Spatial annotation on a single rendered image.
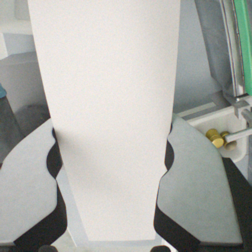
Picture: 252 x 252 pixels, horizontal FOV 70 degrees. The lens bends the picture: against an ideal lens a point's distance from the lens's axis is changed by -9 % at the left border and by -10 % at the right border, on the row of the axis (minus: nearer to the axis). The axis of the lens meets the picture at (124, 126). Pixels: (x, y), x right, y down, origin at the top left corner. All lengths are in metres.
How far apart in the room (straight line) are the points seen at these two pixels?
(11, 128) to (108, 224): 0.16
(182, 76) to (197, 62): 0.05
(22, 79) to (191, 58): 0.36
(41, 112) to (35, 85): 0.05
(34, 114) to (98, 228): 0.26
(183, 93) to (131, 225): 0.39
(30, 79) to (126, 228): 0.31
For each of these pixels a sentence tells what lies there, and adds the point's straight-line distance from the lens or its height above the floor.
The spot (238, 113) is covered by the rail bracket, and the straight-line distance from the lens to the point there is 0.39.
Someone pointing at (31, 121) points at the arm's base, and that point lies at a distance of 0.38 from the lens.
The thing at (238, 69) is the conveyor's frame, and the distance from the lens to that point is 0.39.
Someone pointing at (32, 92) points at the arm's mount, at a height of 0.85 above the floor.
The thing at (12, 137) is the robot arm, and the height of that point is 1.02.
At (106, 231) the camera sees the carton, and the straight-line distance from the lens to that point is 0.18.
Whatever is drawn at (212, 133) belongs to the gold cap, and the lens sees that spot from 0.55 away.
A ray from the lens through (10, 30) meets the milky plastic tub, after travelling 0.43.
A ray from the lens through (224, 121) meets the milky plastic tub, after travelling 0.57.
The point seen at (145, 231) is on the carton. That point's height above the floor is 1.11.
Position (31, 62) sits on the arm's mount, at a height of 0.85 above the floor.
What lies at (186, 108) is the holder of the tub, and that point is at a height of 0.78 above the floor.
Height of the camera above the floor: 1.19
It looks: 57 degrees down
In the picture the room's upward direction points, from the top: 179 degrees clockwise
